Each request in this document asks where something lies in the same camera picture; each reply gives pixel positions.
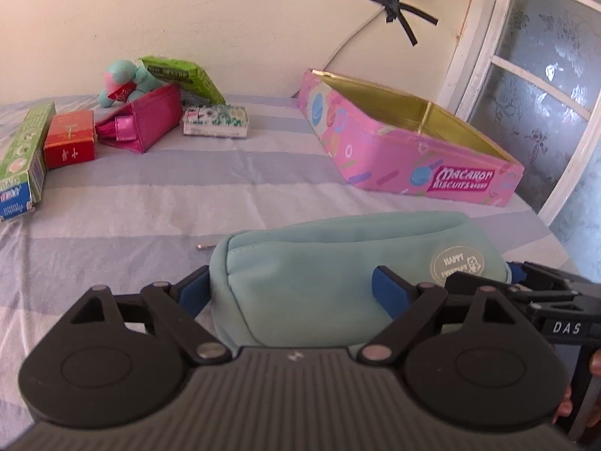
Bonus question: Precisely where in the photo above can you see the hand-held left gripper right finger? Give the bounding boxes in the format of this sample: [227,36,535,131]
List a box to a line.
[359,265,533,365]

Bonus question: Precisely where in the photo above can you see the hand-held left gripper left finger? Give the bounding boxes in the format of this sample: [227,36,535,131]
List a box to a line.
[69,265,232,365]

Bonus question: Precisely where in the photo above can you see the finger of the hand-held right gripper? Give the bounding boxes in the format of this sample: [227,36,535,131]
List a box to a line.
[443,273,584,310]
[506,261,593,288]

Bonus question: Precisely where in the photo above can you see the teal fabric pouch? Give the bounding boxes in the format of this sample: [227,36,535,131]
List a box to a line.
[208,211,513,349]

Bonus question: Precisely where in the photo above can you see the pink biscuit tin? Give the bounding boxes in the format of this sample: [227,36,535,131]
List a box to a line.
[297,68,525,208]

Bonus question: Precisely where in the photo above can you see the magenta pouch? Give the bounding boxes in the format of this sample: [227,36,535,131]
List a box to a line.
[95,83,183,154]

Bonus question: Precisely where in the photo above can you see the person's right hand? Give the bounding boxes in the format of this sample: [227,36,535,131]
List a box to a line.
[551,348,601,429]

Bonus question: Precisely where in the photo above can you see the striped bedsheet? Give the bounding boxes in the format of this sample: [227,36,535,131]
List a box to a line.
[0,91,584,435]

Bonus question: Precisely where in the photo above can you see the white green patterned box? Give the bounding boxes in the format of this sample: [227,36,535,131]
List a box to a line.
[181,104,250,140]

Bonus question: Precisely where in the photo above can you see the white framed frosted window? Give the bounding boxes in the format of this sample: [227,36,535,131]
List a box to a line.
[434,0,601,241]

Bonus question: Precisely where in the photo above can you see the red cardboard box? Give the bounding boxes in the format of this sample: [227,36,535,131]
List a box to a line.
[43,109,97,169]

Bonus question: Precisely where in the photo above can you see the green toothpaste box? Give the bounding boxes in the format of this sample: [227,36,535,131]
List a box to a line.
[0,102,56,222]

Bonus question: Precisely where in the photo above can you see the green snack packet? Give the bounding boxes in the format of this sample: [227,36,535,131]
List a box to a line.
[137,55,227,107]

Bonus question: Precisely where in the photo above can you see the teal plush toy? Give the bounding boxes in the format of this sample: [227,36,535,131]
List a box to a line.
[97,59,163,108]

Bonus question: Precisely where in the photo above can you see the black tape cross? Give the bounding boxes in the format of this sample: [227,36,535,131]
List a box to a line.
[359,0,439,47]

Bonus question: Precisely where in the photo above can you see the white cable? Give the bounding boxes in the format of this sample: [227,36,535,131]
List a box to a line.
[323,7,394,74]

